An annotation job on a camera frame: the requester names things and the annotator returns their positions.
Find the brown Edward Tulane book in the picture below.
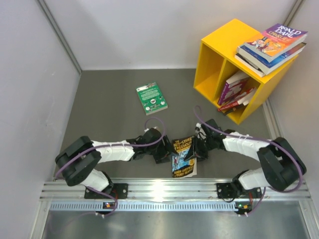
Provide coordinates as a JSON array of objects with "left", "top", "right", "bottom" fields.
[{"left": 223, "top": 105, "right": 244, "bottom": 116}]

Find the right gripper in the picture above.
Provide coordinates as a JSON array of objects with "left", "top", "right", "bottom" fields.
[{"left": 185, "top": 135, "right": 215, "bottom": 163}]

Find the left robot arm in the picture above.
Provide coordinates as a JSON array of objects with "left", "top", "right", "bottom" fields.
[{"left": 55, "top": 128, "right": 178, "bottom": 198}]

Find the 169-Storey Treehouse book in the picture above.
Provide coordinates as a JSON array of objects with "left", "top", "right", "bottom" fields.
[{"left": 171, "top": 136, "right": 197, "bottom": 178}]

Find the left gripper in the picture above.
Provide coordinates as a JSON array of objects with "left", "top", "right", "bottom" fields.
[{"left": 145, "top": 134, "right": 178, "bottom": 163}]

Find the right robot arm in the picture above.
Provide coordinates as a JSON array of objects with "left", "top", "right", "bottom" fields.
[{"left": 186, "top": 119, "right": 307, "bottom": 198}]

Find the purple paperback book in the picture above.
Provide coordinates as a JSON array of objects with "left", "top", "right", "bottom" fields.
[{"left": 218, "top": 71, "right": 249, "bottom": 106}]

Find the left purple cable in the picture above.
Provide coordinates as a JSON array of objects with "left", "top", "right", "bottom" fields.
[{"left": 54, "top": 117, "right": 166, "bottom": 217}]

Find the perforated cable duct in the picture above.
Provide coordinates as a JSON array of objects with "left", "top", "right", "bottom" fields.
[{"left": 50, "top": 201, "right": 251, "bottom": 212}]

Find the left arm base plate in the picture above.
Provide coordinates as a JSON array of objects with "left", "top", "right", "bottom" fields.
[{"left": 84, "top": 183, "right": 129, "bottom": 199}]

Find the blue orange paperback book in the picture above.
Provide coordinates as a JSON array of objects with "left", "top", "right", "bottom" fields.
[{"left": 240, "top": 42, "right": 306, "bottom": 75}]

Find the yellow wooden shelf box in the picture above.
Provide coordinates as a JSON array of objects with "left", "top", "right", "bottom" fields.
[{"left": 193, "top": 18, "right": 296, "bottom": 124}]

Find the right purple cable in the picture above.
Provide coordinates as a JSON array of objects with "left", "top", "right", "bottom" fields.
[{"left": 193, "top": 106, "right": 305, "bottom": 217}]

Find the dark blue 1984 book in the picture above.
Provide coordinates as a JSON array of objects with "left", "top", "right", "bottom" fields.
[{"left": 234, "top": 54, "right": 265, "bottom": 77}]

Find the red 13-Storey Treehouse book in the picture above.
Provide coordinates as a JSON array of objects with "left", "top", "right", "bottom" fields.
[{"left": 218, "top": 87, "right": 257, "bottom": 112}]

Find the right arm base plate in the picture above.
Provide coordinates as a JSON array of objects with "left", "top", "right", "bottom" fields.
[{"left": 216, "top": 183, "right": 249, "bottom": 202}]

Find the aluminium mounting rail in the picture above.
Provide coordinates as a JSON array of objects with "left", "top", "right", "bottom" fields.
[{"left": 39, "top": 177, "right": 310, "bottom": 200}]

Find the green paperback book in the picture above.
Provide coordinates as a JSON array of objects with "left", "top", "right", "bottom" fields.
[{"left": 136, "top": 82, "right": 168, "bottom": 115}]

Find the purple cable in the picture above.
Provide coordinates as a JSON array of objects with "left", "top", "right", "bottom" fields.
[
  {"left": 193, "top": 106, "right": 305, "bottom": 217},
  {"left": 54, "top": 117, "right": 166, "bottom": 217}
]

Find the light teal paperback book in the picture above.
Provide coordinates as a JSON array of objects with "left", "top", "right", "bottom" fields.
[{"left": 236, "top": 47, "right": 250, "bottom": 57}]

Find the Roald Dahl Charlie book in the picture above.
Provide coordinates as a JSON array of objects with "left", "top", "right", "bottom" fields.
[{"left": 243, "top": 23, "right": 308, "bottom": 62}]

